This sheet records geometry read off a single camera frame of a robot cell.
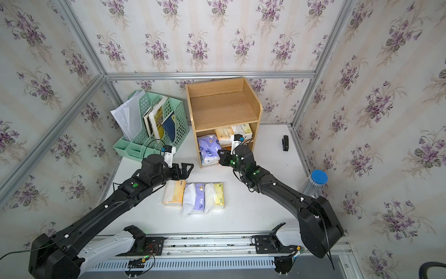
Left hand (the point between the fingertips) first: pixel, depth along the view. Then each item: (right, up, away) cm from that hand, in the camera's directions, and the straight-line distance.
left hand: (188, 166), depth 77 cm
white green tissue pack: (+27, +17, +12) cm, 34 cm away
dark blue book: (-16, +21, +23) cm, 35 cm away
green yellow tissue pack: (+11, -15, +5) cm, 19 cm away
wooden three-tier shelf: (+13, +31, +11) cm, 35 cm away
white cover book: (-28, +21, +22) cm, 42 cm away
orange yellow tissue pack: (-9, -14, +7) cm, 18 cm away
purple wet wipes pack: (+9, +9, +5) cm, 13 cm away
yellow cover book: (-20, +24, +14) cm, 34 cm away
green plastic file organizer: (-19, +22, +21) cm, 36 cm away
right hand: (+14, +7, +3) cm, 15 cm away
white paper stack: (-35, +25, +14) cm, 45 cm away
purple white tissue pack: (+2, -16, +3) cm, 16 cm away
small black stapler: (+54, +10, +30) cm, 63 cm away
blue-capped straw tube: (+56, -8, -2) cm, 56 cm away
